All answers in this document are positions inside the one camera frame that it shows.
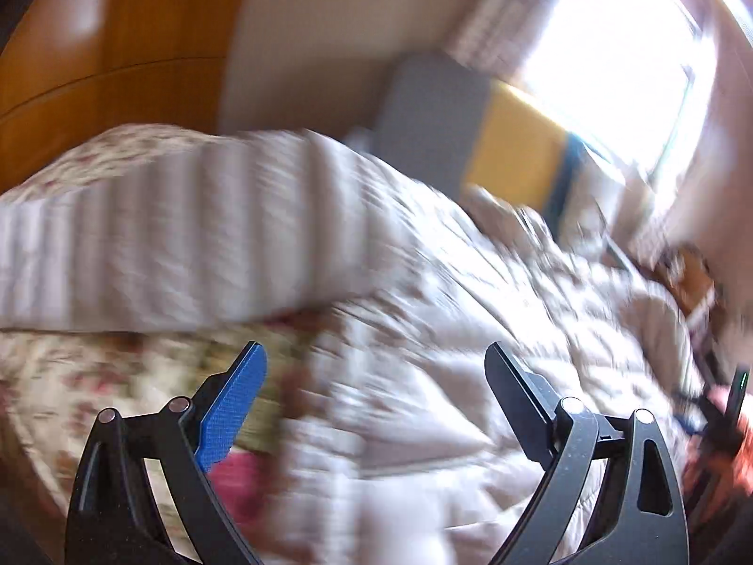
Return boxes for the grey yellow blue headboard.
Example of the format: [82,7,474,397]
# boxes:
[366,51,585,228]

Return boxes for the beige quilted down jacket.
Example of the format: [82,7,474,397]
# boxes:
[1,125,699,564]

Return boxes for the floral bed quilt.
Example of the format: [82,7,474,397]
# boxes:
[0,122,319,565]

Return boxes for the brown wooden wardrobe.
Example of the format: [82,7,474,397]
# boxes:
[1,0,242,189]

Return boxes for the window with white frame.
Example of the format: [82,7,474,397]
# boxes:
[518,0,717,191]

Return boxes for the left patterned curtain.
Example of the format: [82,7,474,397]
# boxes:
[445,0,559,82]

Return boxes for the wooden bedside shelf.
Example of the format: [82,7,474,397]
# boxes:
[649,242,728,334]

